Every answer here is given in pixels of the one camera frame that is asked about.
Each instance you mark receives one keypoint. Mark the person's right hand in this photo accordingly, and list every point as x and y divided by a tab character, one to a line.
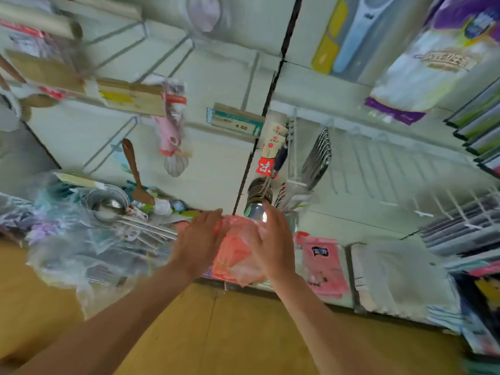
273	246

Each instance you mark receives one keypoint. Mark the person's left hand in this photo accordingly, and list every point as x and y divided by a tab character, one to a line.
195	246

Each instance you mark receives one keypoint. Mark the person's left forearm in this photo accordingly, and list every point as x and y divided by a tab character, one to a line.
101	332

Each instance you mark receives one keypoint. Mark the person's right forearm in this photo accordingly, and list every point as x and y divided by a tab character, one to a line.
336	332

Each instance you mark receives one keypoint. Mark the red plastic wrapped packets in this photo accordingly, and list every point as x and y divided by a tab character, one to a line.
234	254

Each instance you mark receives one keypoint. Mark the pink printed packets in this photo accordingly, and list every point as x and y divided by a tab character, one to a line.
324	269

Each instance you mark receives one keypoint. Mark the dark wooden spatula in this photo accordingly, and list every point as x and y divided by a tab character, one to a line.
137	179

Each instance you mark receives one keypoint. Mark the large steel strainer ladle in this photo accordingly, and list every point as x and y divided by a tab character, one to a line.
108	205

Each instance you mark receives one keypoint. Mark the red white packet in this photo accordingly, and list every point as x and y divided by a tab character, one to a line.
272	140

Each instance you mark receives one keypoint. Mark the pile of plastic wrapped utensils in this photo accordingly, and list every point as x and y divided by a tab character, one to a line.
70	254

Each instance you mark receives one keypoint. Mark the white price label holder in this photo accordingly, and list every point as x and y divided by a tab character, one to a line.
234	122

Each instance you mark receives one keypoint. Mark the row of scissors packets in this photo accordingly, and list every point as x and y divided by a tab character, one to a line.
469	226

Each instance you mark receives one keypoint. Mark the yellow purple packet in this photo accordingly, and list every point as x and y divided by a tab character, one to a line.
488	293

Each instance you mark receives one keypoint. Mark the blue yellow peeler packet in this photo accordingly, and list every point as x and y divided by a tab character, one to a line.
351	35

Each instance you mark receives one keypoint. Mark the pale round hanging utensil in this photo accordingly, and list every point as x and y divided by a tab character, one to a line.
203	11

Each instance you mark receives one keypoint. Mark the row of hanging flat packets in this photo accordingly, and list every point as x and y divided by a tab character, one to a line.
480	129

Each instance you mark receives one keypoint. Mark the white purple bag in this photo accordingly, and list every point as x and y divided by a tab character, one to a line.
437	66

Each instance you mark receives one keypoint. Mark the black wall divider strip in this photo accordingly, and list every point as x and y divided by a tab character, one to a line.
269	82

